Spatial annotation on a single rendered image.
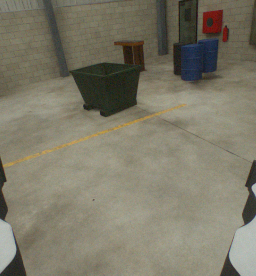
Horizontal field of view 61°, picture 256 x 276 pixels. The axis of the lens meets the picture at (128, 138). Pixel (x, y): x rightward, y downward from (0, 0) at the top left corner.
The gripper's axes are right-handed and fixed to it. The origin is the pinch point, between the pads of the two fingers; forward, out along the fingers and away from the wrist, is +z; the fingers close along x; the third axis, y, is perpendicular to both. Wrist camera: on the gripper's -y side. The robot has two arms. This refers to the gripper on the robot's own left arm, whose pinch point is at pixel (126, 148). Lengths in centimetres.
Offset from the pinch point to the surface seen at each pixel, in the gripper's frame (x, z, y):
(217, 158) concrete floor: 112, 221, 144
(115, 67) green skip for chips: -33, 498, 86
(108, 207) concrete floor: -20, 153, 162
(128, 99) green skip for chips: -2, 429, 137
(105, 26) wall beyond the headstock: -104, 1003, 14
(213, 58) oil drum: 242, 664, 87
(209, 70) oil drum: 237, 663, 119
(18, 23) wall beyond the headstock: -391, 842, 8
